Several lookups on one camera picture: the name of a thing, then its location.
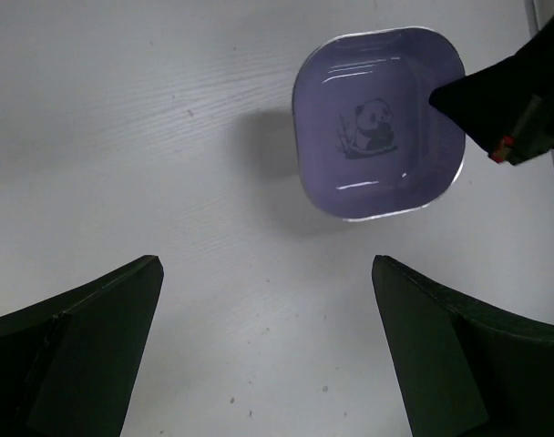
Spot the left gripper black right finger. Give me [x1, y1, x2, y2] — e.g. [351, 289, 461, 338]
[372, 255, 554, 436]

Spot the purple panda plate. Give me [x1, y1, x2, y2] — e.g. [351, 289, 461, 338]
[292, 26, 466, 222]

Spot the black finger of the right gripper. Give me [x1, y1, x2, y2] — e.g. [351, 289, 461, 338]
[429, 15, 554, 166]

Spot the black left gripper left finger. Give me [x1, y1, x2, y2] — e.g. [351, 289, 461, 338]
[0, 255, 164, 436]

